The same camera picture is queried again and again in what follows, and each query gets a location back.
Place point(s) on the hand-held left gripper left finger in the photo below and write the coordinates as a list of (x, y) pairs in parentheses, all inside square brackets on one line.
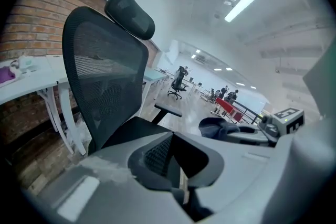
[(105, 191)]

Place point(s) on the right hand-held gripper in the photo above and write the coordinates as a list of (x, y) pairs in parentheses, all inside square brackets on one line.
[(291, 123)]

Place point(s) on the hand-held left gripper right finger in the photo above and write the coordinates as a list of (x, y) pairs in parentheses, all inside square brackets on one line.
[(249, 178)]

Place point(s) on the blue cloth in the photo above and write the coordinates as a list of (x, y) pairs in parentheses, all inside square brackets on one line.
[(215, 128)]

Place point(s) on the white and green cloth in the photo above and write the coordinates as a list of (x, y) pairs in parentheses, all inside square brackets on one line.
[(26, 64)]

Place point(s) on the purple garment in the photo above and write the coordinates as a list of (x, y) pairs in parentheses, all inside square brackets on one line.
[(6, 77)]

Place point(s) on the black railing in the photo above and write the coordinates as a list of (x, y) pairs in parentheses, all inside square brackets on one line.
[(246, 107)]

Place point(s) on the clear plastic wrap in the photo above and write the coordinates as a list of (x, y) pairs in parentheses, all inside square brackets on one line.
[(78, 131)]

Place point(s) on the short white table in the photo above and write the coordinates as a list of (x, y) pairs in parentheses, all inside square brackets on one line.
[(71, 118)]

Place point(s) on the black swivel chair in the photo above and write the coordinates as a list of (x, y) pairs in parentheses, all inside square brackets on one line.
[(178, 81)]

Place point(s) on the light blue table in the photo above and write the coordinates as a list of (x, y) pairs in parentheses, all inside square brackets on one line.
[(155, 76)]

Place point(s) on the black mesh office chair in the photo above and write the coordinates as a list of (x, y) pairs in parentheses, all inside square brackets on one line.
[(105, 73)]

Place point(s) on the ceiling light bar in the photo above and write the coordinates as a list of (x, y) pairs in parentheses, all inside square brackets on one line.
[(240, 5)]

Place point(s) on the long white table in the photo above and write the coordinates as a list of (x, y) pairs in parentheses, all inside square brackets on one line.
[(26, 84)]

